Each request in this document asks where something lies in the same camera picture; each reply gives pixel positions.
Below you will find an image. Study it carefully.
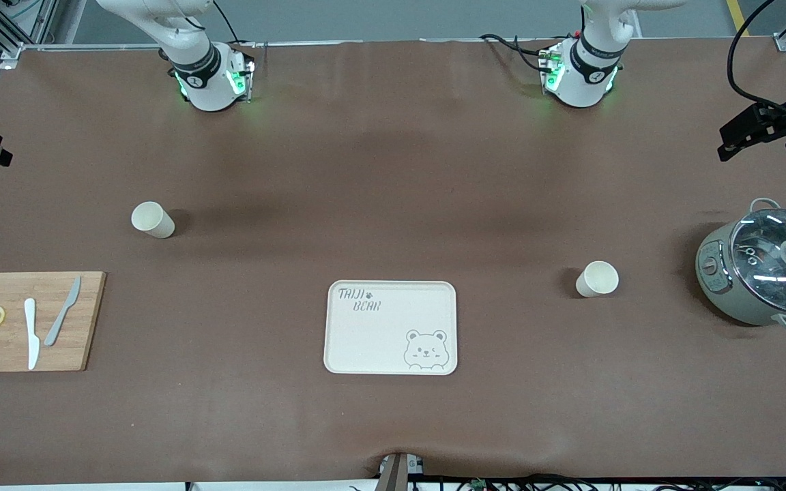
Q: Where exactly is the grey-green electric cooking pot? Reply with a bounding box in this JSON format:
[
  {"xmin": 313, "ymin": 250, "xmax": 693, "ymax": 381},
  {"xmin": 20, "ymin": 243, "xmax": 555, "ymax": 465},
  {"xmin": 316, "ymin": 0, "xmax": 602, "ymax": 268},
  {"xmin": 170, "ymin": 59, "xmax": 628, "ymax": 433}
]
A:
[{"xmin": 696, "ymin": 198, "xmax": 786, "ymax": 333}]

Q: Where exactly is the grey plastic knife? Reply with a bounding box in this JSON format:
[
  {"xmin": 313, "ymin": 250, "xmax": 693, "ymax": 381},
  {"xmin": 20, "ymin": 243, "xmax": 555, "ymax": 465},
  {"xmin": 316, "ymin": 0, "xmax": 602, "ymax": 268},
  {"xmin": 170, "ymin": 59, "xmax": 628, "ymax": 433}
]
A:
[{"xmin": 44, "ymin": 276, "xmax": 82, "ymax": 347}]

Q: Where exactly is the white plastic knife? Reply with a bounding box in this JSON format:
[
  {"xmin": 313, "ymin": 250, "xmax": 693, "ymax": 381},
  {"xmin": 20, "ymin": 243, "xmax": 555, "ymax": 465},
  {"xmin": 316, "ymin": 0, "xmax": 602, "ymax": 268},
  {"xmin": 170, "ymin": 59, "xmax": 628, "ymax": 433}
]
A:
[{"xmin": 23, "ymin": 298, "xmax": 40, "ymax": 370}]

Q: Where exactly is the glass pot lid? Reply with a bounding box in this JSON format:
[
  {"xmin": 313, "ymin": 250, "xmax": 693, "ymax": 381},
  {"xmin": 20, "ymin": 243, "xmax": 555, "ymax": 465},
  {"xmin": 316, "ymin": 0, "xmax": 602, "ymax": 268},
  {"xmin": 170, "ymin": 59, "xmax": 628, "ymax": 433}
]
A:
[{"xmin": 729, "ymin": 208, "xmax": 786, "ymax": 314}]

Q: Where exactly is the white bear print tray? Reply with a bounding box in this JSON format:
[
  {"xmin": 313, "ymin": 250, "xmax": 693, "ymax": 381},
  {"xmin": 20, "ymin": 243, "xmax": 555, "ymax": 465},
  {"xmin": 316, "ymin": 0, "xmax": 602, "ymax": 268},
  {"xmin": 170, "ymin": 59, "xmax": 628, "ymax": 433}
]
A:
[{"xmin": 324, "ymin": 280, "xmax": 458, "ymax": 376}]

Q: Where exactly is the table edge clamp bracket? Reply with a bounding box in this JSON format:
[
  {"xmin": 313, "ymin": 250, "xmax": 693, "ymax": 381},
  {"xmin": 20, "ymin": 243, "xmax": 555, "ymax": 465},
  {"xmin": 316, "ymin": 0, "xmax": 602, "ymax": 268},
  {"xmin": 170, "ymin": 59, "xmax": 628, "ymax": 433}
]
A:
[{"xmin": 379, "ymin": 452, "xmax": 425, "ymax": 491}]

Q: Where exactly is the wooden cutting board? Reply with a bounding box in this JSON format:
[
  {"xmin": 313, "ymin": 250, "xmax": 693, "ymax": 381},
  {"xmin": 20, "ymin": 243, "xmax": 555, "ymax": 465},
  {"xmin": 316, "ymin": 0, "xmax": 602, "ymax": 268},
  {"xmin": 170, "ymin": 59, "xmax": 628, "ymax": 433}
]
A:
[{"xmin": 0, "ymin": 271, "xmax": 106, "ymax": 373}]

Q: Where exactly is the black base power cable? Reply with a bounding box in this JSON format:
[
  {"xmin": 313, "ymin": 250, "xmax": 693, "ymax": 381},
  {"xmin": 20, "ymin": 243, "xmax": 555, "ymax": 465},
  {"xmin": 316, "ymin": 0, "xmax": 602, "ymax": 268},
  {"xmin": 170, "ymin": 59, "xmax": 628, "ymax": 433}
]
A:
[
  {"xmin": 212, "ymin": 0, "xmax": 257, "ymax": 48},
  {"xmin": 480, "ymin": 33, "xmax": 557, "ymax": 72}
]

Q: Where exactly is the white paper cup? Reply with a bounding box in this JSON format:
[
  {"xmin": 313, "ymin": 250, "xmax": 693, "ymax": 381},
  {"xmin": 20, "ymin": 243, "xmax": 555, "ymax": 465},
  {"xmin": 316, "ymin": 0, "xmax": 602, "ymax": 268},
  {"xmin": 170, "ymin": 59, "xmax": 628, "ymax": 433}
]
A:
[
  {"xmin": 131, "ymin": 201, "xmax": 176, "ymax": 239},
  {"xmin": 576, "ymin": 261, "xmax": 619, "ymax": 298}
]

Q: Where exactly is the brown table cover mat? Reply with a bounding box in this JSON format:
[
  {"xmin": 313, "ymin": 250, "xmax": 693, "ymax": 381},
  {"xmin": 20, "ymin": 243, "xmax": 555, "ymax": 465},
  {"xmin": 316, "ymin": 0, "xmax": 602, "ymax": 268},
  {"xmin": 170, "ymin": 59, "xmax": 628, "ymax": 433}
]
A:
[{"xmin": 0, "ymin": 38, "xmax": 786, "ymax": 486}]

